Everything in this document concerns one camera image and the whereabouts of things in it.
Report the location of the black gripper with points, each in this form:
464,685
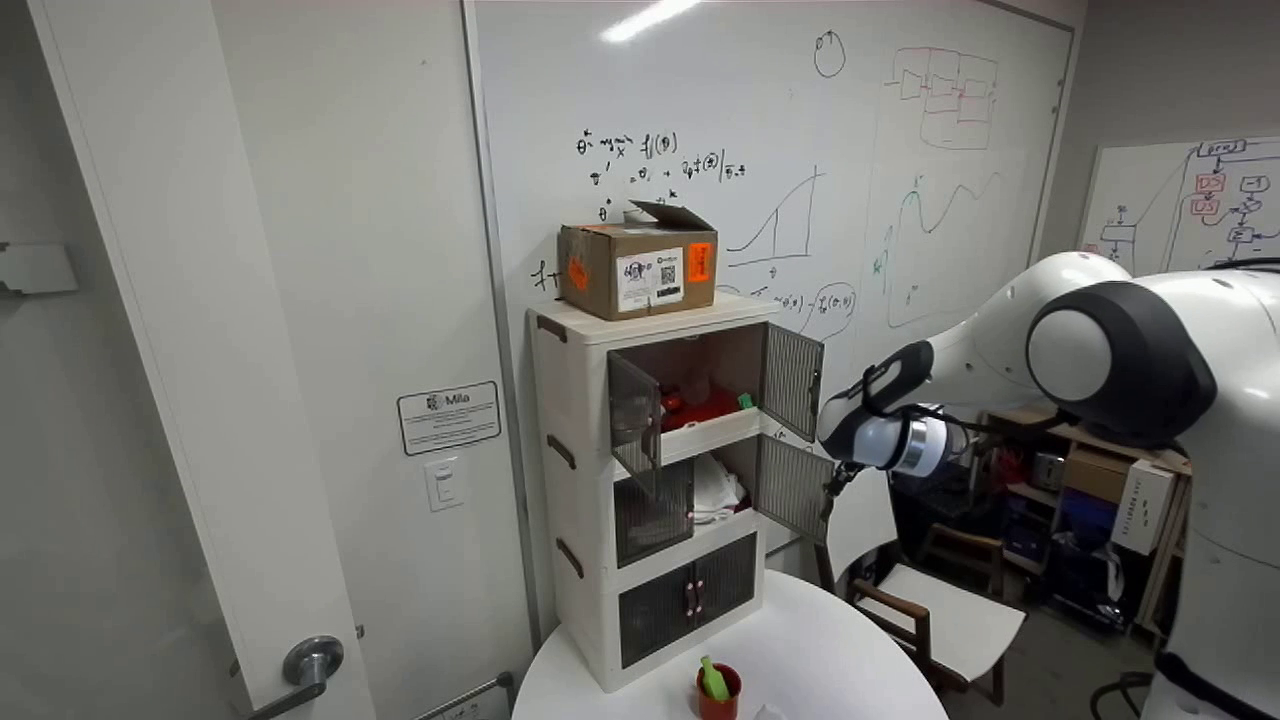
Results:
843,433

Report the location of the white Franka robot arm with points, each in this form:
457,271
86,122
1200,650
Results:
1200,344

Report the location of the white three-compartment cabinet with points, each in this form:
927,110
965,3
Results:
580,534

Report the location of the white room door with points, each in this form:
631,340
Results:
175,400

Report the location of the white plastic bag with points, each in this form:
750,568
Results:
718,497

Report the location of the red object in cabinet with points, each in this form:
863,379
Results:
694,404

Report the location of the cardboard box with orange sticker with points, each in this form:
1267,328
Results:
637,275

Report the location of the green item in cup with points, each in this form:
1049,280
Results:
718,682

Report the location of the wooden storage shelf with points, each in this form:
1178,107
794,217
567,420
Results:
1105,534

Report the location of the small whiteboard with coloured drawings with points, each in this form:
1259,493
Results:
1184,200

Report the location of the white chair with wooden frame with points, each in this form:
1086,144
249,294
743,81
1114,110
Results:
953,621

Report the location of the large wall whiteboard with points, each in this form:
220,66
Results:
803,132

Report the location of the white wall sign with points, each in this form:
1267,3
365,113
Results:
451,418

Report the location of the white light switch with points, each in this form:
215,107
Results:
441,483

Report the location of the grey wall mounted bracket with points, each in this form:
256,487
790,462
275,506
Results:
34,271

